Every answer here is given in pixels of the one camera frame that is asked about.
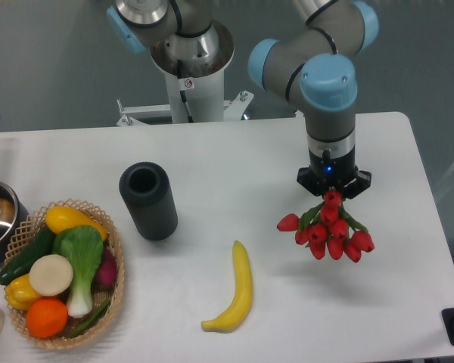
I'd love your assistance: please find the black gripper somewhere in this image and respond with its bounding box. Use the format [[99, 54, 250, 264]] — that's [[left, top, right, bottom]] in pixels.
[[297, 166, 372, 199]]

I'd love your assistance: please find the red tulip bouquet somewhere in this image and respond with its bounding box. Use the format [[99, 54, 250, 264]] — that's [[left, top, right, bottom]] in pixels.
[[277, 189, 375, 262]]

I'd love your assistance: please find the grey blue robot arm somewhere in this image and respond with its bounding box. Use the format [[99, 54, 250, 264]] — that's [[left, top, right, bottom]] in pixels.
[[107, 1, 379, 199]]

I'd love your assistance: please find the yellow banana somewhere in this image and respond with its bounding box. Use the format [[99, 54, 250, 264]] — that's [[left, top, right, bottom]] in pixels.
[[201, 240, 253, 333]]

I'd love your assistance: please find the dark grey ribbed vase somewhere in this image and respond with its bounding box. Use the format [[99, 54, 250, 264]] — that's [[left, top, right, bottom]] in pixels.
[[119, 162, 178, 241]]

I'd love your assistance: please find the purple red onion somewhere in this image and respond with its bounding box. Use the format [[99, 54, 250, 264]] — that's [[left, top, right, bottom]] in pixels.
[[95, 248, 117, 287]]

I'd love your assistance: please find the green bok choy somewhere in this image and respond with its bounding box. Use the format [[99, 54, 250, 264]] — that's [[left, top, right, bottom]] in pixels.
[[53, 225, 104, 318]]

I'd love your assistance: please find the yellow squash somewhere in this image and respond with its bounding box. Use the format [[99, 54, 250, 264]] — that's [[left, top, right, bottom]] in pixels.
[[45, 206, 108, 241]]

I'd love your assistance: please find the woven wicker basket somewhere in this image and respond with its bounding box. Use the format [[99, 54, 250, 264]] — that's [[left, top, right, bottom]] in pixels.
[[0, 200, 124, 349]]

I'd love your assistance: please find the green chili pepper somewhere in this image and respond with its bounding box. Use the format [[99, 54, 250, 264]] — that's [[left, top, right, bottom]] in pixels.
[[67, 299, 111, 339]]

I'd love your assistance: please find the green cucumber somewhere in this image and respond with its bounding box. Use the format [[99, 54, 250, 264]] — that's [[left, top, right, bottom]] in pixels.
[[0, 225, 56, 286]]

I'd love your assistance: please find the orange fruit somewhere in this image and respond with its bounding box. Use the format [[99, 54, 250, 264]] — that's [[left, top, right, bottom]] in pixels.
[[26, 298, 68, 339]]

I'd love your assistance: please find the yellow bell pepper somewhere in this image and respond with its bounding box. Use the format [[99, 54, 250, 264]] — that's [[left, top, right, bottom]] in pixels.
[[5, 274, 42, 311]]

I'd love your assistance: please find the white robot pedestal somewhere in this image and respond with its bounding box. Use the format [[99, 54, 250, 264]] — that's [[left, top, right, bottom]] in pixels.
[[117, 20, 254, 126]]

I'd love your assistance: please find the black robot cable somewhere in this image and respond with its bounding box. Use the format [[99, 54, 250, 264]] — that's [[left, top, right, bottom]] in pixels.
[[176, 58, 194, 124]]

